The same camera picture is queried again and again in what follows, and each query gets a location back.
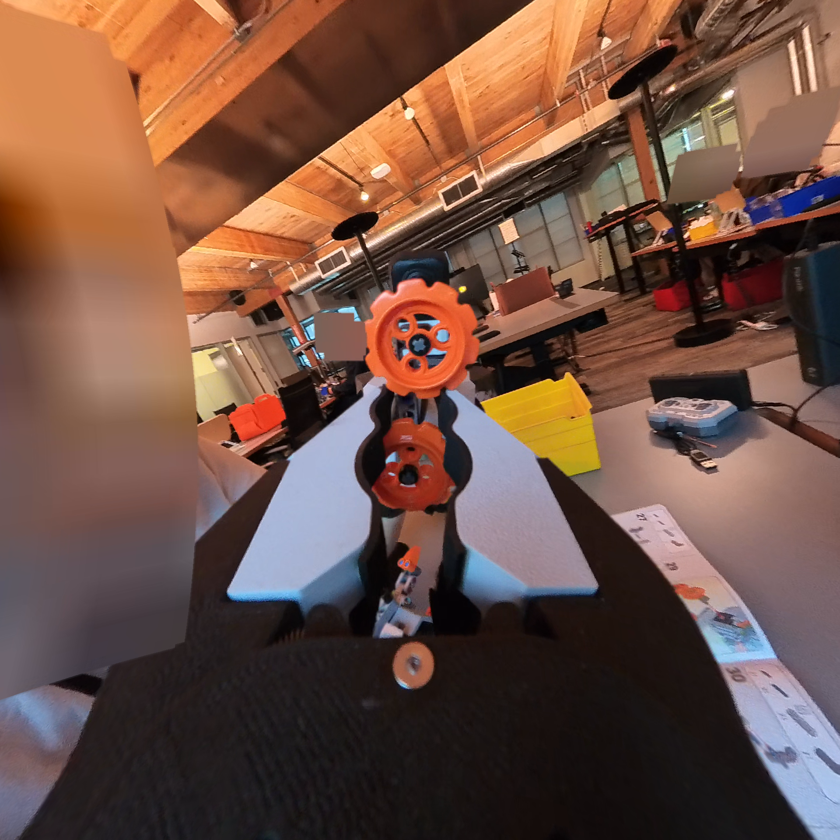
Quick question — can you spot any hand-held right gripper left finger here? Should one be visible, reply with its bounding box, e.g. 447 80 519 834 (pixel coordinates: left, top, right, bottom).
226 381 395 636

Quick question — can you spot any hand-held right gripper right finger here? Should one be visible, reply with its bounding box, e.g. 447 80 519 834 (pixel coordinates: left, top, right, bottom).
430 387 600 636

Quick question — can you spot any orange wheels grey beam assembly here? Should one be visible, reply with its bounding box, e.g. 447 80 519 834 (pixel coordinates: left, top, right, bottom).
364 277 482 515

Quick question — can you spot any grey orange toy robot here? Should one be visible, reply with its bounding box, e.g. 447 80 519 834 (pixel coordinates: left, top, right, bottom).
373 545 442 639

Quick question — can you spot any black floor lamp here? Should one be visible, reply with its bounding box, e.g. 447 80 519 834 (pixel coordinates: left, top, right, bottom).
331 211 385 293

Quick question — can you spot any yellow plastic bin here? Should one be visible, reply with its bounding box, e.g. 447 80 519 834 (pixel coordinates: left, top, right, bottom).
481 372 602 476

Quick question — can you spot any brown cardboard box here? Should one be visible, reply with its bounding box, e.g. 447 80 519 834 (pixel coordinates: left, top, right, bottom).
492 266 557 316

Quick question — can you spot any orange bag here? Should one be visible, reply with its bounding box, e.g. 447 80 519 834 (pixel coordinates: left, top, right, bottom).
228 394 287 442

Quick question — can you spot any grey battery box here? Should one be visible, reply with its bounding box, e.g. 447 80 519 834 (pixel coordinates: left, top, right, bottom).
646 397 739 438

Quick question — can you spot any white open instruction booklet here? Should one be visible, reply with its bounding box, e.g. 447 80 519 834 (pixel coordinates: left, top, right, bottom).
613 504 840 840

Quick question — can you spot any black rectangular case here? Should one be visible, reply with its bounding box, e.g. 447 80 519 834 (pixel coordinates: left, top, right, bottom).
648 369 753 411

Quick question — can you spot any blue plastic bin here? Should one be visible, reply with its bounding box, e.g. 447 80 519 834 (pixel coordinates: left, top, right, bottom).
745 176 840 225

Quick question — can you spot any black usb cable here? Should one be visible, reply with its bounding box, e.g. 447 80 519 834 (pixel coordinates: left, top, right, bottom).
656 430 719 471

